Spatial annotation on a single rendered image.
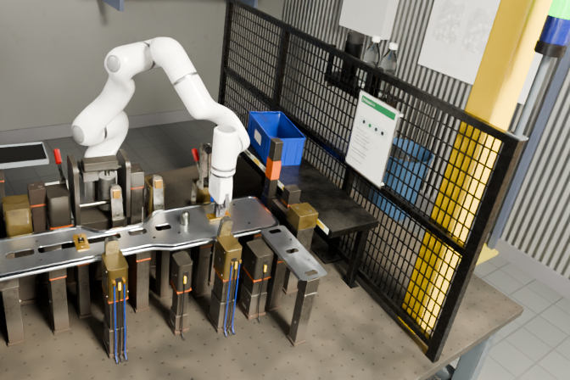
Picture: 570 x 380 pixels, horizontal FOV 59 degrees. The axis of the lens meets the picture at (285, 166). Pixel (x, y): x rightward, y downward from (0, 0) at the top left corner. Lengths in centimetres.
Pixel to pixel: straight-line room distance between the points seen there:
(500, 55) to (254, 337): 119
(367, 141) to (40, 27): 313
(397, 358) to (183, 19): 371
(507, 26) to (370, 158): 68
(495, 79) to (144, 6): 357
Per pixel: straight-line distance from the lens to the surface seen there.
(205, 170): 189
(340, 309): 200
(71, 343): 182
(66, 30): 450
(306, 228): 183
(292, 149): 215
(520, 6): 154
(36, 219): 187
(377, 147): 187
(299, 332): 179
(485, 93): 159
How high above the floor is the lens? 201
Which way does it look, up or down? 27 degrees down
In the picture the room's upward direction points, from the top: 9 degrees clockwise
